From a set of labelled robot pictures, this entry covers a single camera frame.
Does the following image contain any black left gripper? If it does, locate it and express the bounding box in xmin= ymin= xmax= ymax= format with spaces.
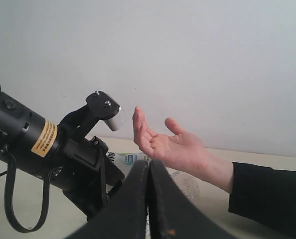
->
xmin=51 ymin=137 xmax=125 ymax=220

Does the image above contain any white label water bottle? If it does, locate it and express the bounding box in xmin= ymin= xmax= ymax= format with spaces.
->
xmin=170 ymin=170 xmax=201 ymax=201

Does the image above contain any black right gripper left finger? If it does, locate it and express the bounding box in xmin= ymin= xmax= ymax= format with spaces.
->
xmin=68 ymin=160 xmax=148 ymax=239

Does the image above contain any black sleeved forearm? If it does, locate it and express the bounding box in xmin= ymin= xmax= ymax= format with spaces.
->
xmin=228 ymin=162 xmax=296 ymax=239

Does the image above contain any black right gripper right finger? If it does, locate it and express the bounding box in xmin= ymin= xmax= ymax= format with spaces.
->
xmin=149 ymin=160 xmax=230 ymax=239

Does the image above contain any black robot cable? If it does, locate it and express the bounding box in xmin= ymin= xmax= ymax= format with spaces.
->
xmin=0 ymin=149 xmax=51 ymax=234

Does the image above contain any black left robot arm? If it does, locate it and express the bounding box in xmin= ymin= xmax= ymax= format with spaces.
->
xmin=0 ymin=86 xmax=125 ymax=218

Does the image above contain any lime label clear bottle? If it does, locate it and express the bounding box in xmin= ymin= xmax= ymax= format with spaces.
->
xmin=106 ymin=152 xmax=151 ymax=176

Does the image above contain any white wrist camera on bracket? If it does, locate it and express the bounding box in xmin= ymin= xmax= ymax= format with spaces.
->
xmin=58 ymin=91 xmax=127 ymax=142

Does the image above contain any person's open hand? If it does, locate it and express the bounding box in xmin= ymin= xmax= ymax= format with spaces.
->
xmin=133 ymin=106 xmax=234 ymax=194

